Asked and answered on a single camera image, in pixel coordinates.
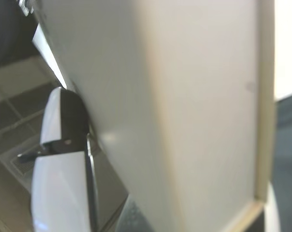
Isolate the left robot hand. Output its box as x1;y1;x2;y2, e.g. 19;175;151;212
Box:
16;86;282;232

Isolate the large white panel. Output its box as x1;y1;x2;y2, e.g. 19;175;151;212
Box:
31;0;276;232

